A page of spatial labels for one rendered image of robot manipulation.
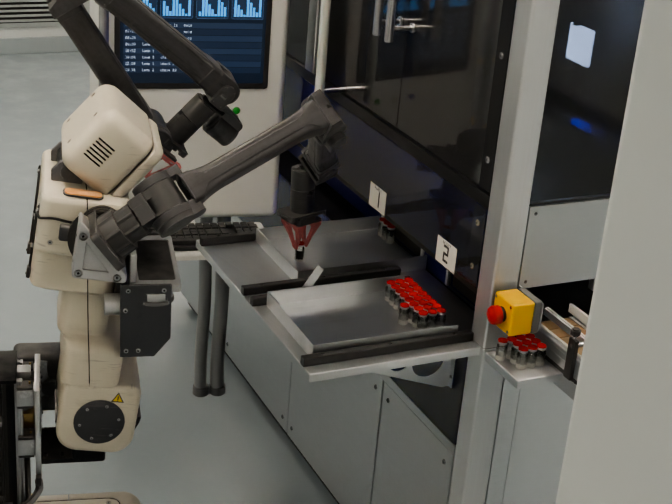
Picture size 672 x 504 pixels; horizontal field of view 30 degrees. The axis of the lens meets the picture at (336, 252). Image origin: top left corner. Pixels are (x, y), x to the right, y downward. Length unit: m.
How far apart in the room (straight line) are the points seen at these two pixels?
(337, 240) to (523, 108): 0.82
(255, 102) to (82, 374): 1.06
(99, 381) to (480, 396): 0.81
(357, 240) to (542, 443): 0.69
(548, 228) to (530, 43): 0.41
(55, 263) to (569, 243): 1.06
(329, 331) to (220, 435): 1.33
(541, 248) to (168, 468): 1.58
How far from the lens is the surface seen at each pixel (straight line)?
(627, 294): 0.89
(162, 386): 4.21
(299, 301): 2.82
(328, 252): 3.07
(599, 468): 0.95
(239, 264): 2.98
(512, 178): 2.55
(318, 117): 2.41
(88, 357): 2.58
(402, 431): 3.10
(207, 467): 3.82
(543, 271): 2.69
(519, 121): 2.51
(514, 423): 2.86
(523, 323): 2.60
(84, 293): 2.55
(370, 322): 2.75
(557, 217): 2.65
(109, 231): 2.31
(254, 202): 3.44
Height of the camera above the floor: 2.12
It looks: 24 degrees down
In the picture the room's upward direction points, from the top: 5 degrees clockwise
